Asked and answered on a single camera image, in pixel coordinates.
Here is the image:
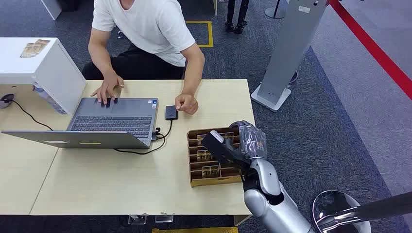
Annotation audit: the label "person's left hand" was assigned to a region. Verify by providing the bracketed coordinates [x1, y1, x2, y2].
[174, 93, 199, 116]

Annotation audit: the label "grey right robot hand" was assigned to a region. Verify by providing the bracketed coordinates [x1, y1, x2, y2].
[228, 120, 268, 160]

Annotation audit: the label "standing person's legs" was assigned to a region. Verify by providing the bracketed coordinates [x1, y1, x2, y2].
[224, 0, 250, 35]

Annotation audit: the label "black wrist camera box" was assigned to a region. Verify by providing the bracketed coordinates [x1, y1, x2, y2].
[201, 130, 251, 168]

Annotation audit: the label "person's right hand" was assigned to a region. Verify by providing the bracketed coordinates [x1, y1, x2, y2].
[90, 72, 125, 106]

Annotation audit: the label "brown cardboard card holder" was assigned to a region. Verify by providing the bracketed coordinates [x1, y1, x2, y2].
[187, 126, 244, 188]

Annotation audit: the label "thin black cable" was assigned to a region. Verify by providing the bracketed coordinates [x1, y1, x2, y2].
[11, 100, 54, 132]

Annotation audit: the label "grey round stand base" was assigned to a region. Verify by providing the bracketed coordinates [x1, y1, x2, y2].
[264, 0, 289, 19]

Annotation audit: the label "yellow gold strip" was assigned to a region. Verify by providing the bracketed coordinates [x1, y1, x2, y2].
[152, 227, 239, 233]

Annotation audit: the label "black reader cable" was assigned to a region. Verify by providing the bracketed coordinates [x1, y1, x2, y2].
[113, 119, 174, 156]

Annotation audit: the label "dark stanchion pole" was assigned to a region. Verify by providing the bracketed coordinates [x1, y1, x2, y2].
[317, 191, 412, 231]

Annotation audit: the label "person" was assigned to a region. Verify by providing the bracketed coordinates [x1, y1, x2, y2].
[82, 0, 206, 116]

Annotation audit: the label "clear plastic packet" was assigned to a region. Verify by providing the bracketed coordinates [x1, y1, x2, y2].
[32, 83, 68, 116]

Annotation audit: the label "white box cabinet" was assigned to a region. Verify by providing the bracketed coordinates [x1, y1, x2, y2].
[0, 37, 87, 117]

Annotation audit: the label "white furniture corner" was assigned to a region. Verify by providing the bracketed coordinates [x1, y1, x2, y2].
[40, 0, 63, 21]

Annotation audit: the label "chrome stanchion base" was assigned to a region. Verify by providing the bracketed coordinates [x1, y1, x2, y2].
[311, 190, 372, 233]

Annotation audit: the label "grey laptop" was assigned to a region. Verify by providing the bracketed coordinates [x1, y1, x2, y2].
[0, 97, 159, 150]

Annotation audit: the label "black round device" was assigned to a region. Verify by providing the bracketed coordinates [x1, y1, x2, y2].
[0, 93, 16, 110]

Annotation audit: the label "grey kiosk stand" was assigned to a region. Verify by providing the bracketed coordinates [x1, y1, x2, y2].
[250, 0, 329, 113]

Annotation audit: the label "gold cards on cabinet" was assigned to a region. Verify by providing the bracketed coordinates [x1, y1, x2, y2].
[19, 39, 51, 59]

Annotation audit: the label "black card reader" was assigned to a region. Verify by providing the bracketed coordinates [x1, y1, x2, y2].
[165, 105, 179, 121]

